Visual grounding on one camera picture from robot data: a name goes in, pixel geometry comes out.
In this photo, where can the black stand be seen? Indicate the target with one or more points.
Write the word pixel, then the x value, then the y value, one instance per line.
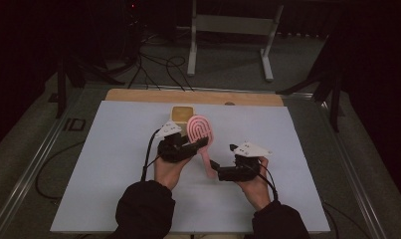
pixel 334 99
pixel 61 86

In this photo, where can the person's left hand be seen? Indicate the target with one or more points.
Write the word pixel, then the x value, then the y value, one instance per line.
pixel 168 172

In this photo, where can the wooden table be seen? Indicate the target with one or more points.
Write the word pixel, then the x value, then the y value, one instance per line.
pixel 188 97

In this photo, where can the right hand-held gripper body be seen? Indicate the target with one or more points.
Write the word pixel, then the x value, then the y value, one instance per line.
pixel 241 171

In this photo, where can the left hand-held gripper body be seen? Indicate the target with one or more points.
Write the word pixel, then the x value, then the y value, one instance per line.
pixel 173 151

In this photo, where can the white metal stand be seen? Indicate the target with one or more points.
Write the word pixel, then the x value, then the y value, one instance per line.
pixel 234 25

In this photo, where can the aluminium rail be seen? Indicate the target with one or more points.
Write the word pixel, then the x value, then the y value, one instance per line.
pixel 29 172
pixel 350 172

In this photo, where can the pale table mat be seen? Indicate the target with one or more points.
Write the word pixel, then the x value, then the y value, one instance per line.
pixel 105 186

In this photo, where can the beige square cup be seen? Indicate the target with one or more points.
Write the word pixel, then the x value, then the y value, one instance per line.
pixel 181 114

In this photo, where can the person's right hand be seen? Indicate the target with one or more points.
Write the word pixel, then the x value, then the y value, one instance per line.
pixel 257 192

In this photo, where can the pink hairbrush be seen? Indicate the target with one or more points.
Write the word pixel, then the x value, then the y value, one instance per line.
pixel 198 127

